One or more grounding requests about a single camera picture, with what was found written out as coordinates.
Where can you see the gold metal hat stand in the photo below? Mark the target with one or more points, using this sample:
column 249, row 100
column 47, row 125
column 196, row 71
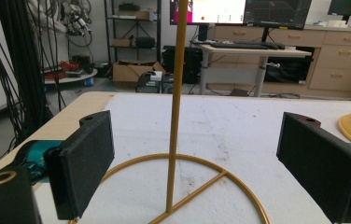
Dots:
column 174, row 124

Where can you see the round white table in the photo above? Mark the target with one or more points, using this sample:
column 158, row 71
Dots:
column 71, row 77

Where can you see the black metal shelf rack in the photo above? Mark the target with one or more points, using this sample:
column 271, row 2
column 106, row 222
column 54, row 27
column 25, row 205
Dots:
column 136, row 31

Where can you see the black computer case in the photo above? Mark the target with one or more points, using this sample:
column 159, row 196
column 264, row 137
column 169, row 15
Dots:
column 192, row 63

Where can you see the black floor device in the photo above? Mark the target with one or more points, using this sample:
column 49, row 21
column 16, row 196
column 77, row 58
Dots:
column 147, row 84

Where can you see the monitor with dark screen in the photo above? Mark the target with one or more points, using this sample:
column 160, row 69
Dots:
column 276, row 12

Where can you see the light wooden desk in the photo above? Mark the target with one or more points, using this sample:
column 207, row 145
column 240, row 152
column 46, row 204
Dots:
column 257, row 52

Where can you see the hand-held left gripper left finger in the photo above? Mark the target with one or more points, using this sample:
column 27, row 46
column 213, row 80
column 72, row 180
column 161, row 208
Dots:
column 81, row 161

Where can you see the black keyboard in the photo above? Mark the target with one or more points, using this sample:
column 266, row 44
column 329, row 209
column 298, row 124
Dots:
column 242, row 45

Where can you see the wooden drawer cabinet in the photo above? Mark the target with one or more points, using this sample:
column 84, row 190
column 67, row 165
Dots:
column 341, row 56

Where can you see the cardboard box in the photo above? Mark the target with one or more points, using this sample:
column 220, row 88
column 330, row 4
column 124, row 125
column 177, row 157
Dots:
column 127, row 73

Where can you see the white table mat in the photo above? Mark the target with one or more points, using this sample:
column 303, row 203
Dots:
column 226, row 124

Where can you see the monitor with bright screen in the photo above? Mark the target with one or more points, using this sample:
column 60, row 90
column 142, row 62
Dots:
column 217, row 11

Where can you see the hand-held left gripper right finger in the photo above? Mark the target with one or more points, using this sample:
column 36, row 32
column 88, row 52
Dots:
column 320, row 161

